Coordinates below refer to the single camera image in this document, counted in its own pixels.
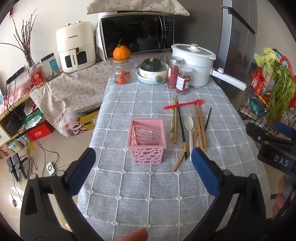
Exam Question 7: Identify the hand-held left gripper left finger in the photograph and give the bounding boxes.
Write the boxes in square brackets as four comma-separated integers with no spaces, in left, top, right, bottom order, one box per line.
[20,147,104,241]

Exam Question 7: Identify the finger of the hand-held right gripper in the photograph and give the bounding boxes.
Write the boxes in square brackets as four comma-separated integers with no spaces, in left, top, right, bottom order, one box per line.
[246,122,275,148]
[273,121,296,140]

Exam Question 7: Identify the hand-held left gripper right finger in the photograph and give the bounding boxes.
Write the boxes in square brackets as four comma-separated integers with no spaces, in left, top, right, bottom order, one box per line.
[185,148,271,241]

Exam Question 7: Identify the white plastic spoon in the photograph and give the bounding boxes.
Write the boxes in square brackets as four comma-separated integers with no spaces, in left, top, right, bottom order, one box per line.
[184,116,194,161]

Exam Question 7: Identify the pink plastic basket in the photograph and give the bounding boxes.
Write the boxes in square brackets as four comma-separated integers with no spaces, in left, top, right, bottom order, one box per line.
[127,119,167,165]

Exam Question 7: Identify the red plastic spoon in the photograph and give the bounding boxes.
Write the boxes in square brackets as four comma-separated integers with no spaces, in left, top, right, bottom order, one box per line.
[163,99,205,110]

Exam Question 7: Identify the person's right hand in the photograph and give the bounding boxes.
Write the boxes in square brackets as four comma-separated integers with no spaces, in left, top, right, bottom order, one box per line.
[272,176,290,216]

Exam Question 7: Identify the person's left hand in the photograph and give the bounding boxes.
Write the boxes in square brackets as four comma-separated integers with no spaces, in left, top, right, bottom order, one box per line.
[116,228,148,241]

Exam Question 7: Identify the white floor device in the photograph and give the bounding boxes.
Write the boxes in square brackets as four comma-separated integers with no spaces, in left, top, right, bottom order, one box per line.
[46,161,56,176]

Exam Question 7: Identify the bunch of green coriander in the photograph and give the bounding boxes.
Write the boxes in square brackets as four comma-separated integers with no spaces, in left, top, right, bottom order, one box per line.
[267,60,296,127]

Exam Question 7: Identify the yellow cardboard box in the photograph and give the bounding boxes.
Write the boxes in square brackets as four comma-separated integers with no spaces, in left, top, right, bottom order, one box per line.
[76,110,101,132]

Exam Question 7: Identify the black chopstick with gold band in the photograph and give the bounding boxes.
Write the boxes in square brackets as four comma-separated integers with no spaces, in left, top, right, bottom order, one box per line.
[177,108,187,159]

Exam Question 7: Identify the crumpled clear plastic bag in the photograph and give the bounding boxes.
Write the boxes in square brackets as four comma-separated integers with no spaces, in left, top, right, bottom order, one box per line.
[60,109,79,137]

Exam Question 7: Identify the red snack packet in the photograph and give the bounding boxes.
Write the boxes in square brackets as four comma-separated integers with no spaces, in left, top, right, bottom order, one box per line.
[252,70,267,96]

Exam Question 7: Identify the red cardboard box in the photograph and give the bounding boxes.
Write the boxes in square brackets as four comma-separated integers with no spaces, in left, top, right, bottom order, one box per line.
[27,123,53,142]

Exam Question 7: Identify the red plastic bag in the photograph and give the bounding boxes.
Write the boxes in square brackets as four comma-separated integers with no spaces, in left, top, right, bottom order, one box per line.
[279,56,295,78]

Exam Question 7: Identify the grey checked tablecloth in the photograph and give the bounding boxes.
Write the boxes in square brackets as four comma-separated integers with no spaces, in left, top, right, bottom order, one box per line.
[77,76,271,241]

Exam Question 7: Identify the green plastic pack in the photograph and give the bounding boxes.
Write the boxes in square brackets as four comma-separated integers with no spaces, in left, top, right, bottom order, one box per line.
[23,108,44,127]

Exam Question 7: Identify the black floor stands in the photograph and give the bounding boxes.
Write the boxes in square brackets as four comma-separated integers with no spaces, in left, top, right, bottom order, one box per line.
[6,153,28,182]

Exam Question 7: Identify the napa cabbage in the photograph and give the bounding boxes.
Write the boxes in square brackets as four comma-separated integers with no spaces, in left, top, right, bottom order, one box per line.
[254,48,279,75]

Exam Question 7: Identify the white electric cooking pot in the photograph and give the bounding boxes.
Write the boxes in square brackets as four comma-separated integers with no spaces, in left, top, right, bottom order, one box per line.
[171,44,247,91]

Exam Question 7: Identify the short jar with red label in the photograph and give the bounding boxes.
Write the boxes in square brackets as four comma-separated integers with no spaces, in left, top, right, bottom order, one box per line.
[176,66,193,95]

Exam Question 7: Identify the wooden shelf unit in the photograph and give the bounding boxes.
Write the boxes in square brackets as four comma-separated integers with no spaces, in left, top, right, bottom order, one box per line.
[0,93,33,146]

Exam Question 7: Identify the tall jar of red berries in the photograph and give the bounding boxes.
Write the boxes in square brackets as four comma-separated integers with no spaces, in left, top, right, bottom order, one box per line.
[168,57,183,89]

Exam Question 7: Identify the white ceramic plate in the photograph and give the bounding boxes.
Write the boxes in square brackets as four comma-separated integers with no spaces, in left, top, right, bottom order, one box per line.
[136,70,168,84]

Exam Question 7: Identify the glass jar with wooden lid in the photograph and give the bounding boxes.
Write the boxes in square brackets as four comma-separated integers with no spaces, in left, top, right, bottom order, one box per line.
[112,58,135,85]

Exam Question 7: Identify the grey refrigerator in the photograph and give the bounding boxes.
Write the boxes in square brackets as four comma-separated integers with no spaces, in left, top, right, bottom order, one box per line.
[216,0,258,98]

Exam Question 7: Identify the clear container with black lid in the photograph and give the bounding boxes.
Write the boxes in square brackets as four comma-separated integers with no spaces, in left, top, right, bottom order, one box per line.
[41,53,61,77]

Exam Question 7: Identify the white ceramic bowl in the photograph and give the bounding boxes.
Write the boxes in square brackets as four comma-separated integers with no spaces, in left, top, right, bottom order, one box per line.
[139,62,168,80]

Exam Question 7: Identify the orange with stem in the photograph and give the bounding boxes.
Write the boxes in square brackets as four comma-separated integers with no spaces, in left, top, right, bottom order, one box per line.
[113,40,130,61]

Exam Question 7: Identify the glass vase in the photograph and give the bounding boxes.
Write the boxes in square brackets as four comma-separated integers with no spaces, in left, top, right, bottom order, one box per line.
[24,52,36,71]

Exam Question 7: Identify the green pumpkin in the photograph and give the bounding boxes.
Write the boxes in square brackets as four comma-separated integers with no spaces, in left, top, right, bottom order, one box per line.
[142,58,163,71]

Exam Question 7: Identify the cream air fryer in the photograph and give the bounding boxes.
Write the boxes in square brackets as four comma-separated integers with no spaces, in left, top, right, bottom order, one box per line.
[56,21,96,73]

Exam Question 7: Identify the black microwave oven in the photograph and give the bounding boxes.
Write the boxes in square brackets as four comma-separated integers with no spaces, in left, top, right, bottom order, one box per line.
[99,13,175,60]

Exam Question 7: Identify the bare branches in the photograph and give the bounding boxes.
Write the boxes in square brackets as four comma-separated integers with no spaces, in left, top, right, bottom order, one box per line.
[0,9,38,63]

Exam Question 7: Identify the floral cloth cover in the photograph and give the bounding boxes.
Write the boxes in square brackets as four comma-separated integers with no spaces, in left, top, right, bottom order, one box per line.
[87,0,190,16]

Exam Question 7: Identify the black wire rack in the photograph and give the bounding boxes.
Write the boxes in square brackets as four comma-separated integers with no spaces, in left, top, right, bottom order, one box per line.
[238,67,296,136]

